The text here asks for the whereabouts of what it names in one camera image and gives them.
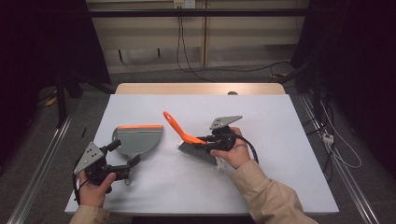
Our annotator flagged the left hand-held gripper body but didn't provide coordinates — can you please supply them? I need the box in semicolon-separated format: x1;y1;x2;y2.
74;142;131;188

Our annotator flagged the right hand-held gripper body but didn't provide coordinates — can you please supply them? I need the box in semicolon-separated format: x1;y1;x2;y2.
208;115;244;153

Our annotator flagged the grey dustpan with orange edge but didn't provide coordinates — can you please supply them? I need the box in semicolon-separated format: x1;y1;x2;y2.
111;124;164;187

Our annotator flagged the orange brush with grey bristles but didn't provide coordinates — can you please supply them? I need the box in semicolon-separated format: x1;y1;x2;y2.
163;110;219;166

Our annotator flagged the person's right hand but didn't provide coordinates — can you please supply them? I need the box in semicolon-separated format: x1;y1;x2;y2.
209;126;252;171

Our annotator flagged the person's left hand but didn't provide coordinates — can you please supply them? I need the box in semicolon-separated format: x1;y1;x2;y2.
76;170;118;209

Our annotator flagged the white table mat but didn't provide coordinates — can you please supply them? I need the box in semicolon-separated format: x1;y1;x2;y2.
64;93;340;216

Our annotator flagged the wooden table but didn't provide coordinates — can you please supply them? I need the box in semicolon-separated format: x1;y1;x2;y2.
115;82;287;95

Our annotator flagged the black metal stand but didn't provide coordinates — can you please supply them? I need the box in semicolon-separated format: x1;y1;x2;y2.
55;69;116;129

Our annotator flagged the dark curtain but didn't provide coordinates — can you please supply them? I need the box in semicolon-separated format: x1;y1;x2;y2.
290;0;396;169
0;0;111;175

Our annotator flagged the black horizontal metal bar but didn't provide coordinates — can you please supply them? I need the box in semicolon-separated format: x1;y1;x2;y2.
88;8;312;18

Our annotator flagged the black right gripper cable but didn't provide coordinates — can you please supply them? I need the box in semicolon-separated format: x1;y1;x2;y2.
237;133;260;165

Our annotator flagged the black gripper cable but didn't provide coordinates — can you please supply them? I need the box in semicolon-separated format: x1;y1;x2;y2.
237;133;260;165
72;161;83;206

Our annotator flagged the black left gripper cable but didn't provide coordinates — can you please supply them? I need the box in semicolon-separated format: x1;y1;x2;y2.
72;161;83;206

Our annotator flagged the aluminium floor rail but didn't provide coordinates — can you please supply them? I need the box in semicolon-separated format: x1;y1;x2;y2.
7;116;74;224
298;94;379;224

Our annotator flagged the black floor cable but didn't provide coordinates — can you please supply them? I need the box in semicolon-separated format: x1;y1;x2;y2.
180;60;292;75

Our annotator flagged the black hanging wall cable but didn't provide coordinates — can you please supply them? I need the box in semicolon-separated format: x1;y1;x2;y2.
176;16;216;83

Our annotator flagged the white floor cable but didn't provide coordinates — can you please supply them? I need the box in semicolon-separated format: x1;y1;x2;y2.
320;102;362;170

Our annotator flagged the white wall socket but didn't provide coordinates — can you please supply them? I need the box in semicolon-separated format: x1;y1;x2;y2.
173;0;196;9

